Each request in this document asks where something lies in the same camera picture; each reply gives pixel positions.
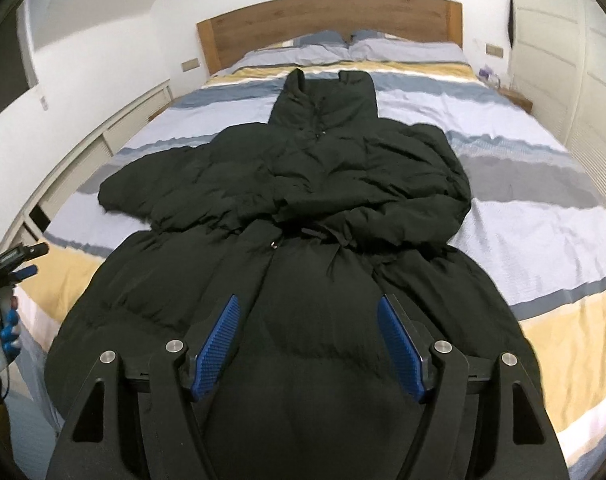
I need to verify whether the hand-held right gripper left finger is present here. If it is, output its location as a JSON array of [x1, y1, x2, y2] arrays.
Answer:
[[46, 294, 244, 480]]

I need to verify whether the black puffer coat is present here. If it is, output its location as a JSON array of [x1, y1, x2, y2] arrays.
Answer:
[[46, 67, 544, 480]]

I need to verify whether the white wardrobe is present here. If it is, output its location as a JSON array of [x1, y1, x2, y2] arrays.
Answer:
[[505, 0, 606, 221]]

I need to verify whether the person's left hand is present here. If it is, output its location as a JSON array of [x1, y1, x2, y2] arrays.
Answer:
[[0, 294, 23, 376]]

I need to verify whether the white slatted cabinet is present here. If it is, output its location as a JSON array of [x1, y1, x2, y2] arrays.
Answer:
[[0, 84, 174, 251]]

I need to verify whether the striped duvet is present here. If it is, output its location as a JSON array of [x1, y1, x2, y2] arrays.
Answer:
[[13, 42, 606, 480]]

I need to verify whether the wooden nightstand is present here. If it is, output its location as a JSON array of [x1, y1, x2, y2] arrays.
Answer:
[[498, 85, 534, 113]]

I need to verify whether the striped pillow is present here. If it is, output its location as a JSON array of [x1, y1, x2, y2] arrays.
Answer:
[[223, 30, 353, 72], [348, 29, 471, 66]]

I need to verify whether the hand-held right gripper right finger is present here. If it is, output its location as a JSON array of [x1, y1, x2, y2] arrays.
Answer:
[[377, 292, 571, 480]]

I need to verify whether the wooden headboard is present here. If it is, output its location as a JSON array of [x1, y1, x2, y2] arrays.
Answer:
[[197, 0, 464, 76]]

